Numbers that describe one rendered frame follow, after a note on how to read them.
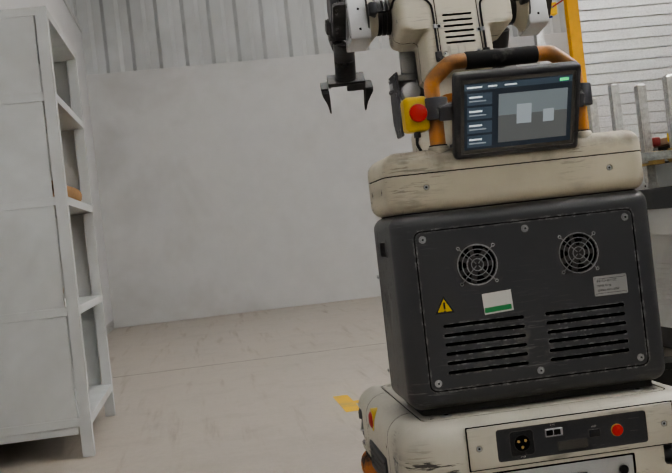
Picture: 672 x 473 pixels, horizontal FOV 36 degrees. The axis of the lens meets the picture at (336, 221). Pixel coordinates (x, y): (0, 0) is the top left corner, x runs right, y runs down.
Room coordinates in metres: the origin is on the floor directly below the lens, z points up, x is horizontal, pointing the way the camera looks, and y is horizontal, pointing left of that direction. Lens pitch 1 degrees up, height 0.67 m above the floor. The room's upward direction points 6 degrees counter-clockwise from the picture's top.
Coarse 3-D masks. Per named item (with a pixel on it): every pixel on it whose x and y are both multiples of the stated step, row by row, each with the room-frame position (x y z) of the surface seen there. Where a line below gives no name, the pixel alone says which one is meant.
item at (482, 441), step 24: (624, 408) 2.03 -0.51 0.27; (648, 408) 2.03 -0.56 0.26; (480, 432) 1.99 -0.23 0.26; (504, 432) 2.00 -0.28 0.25; (528, 432) 2.00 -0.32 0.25; (552, 432) 2.01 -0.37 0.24; (576, 432) 2.02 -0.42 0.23; (600, 432) 2.02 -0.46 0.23; (624, 432) 2.03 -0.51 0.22; (648, 432) 2.03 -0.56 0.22; (480, 456) 1.99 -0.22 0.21; (504, 456) 2.00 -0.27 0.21; (528, 456) 2.01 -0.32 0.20; (552, 456) 2.01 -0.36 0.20; (576, 456) 2.02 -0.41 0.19
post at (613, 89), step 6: (612, 84) 4.28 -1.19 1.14; (618, 84) 4.28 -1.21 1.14; (612, 90) 4.27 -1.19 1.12; (618, 90) 4.28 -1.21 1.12; (612, 96) 4.27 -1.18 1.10; (618, 96) 4.28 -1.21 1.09; (612, 102) 4.28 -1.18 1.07; (618, 102) 4.28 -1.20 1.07; (612, 108) 4.28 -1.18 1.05; (618, 108) 4.28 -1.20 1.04; (612, 114) 4.29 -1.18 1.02; (618, 114) 4.28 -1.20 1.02; (612, 120) 4.30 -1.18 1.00; (618, 120) 4.28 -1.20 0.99; (612, 126) 4.31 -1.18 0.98; (618, 126) 4.28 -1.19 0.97
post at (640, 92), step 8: (640, 88) 4.03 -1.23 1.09; (640, 96) 4.03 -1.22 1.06; (640, 104) 4.03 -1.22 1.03; (640, 112) 4.03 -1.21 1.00; (648, 112) 4.03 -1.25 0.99; (640, 120) 4.03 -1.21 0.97; (648, 120) 4.03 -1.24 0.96; (640, 128) 4.04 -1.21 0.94; (648, 128) 4.03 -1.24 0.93; (640, 136) 4.05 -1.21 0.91; (648, 136) 4.03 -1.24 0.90; (640, 144) 4.06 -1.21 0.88; (648, 144) 4.03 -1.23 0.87; (648, 168) 4.03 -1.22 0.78; (648, 176) 4.03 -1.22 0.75
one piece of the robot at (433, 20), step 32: (384, 0) 2.53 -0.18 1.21; (416, 0) 2.43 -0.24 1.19; (448, 0) 2.44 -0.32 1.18; (480, 0) 2.44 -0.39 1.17; (512, 0) 2.53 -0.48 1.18; (384, 32) 2.52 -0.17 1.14; (416, 32) 2.44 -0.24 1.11; (448, 32) 2.43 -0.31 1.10; (480, 32) 2.44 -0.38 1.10; (416, 64) 2.56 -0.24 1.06
